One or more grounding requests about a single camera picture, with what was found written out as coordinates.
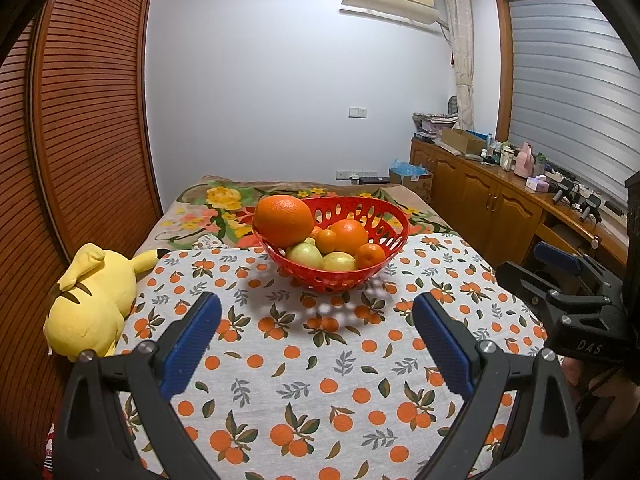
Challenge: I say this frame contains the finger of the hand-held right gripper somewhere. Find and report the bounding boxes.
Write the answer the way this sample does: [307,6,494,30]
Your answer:
[532,241,626,306]
[496,261,608,333]

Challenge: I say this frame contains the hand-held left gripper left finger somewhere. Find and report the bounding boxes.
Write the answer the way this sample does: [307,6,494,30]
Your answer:
[52,291,223,480]

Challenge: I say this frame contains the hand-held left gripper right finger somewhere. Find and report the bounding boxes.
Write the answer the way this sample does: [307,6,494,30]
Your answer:
[412,291,586,480]

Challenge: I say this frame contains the red perforated plastic basket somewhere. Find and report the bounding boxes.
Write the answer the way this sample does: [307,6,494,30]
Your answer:
[251,196,411,293]

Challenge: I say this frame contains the green apple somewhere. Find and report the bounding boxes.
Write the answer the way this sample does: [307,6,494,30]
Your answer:
[286,241,324,269]
[321,251,358,272]

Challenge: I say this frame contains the large orange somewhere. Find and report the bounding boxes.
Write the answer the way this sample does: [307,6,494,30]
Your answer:
[330,218,370,256]
[252,195,315,248]

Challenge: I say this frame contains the person's right hand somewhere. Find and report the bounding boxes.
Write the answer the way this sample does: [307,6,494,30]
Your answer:
[562,357,640,441]

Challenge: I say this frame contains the wooden sideboard cabinet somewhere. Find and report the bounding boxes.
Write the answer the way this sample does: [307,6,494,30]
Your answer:
[410,137,631,281]

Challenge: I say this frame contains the pink bottle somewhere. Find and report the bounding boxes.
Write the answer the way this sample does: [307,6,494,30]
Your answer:
[515,142,535,178]

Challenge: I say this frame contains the yellow plush toy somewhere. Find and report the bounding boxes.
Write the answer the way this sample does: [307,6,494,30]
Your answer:
[42,242,171,363]

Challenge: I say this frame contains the orange-print white tablecloth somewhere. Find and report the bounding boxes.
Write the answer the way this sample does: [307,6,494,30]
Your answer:
[117,237,551,480]

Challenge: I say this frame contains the floral blanket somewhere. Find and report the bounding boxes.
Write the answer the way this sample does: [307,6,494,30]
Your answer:
[132,175,461,256]

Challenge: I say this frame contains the open cardboard box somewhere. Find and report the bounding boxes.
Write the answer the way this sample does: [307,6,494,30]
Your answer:
[440,127,487,156]

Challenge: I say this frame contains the cardboard box with blue bags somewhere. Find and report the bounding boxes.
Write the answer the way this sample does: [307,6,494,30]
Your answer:
[388,158,435,201]

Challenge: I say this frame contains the grey window blind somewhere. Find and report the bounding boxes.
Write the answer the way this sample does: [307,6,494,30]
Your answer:
[507,0,640,211]

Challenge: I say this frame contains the stack of papers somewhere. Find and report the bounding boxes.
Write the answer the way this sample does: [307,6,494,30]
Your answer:
[412,111,458,136]

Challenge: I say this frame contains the patterned white curtain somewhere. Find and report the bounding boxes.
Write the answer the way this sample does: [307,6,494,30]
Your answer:
[442,0,476,133]

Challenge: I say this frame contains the brown slatted wooden wardrobe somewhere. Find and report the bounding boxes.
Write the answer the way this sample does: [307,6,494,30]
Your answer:
[0,0,163,461]

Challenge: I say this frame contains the wall power sockets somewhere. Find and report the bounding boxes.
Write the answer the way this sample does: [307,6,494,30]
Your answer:
[336,169,391,185]

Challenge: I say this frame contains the wooden window frame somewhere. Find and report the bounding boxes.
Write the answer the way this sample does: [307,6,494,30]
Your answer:
[494,0,516,146]

